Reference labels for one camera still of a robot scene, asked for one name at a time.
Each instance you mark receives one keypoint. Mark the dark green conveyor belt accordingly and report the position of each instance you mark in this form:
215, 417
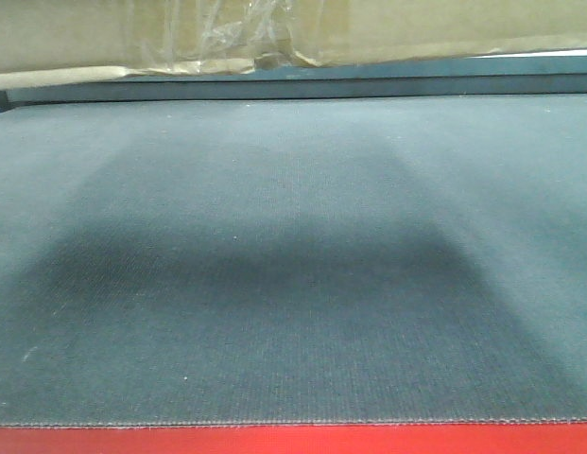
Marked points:
417, 260

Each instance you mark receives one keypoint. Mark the brown cardboard carton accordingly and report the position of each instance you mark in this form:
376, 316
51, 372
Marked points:
46, 43

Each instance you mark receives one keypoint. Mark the dark conveyor far side rail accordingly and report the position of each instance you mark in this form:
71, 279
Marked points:
542, 73

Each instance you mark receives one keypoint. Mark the red conveyor front edge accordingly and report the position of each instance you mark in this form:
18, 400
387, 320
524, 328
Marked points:
448, 438

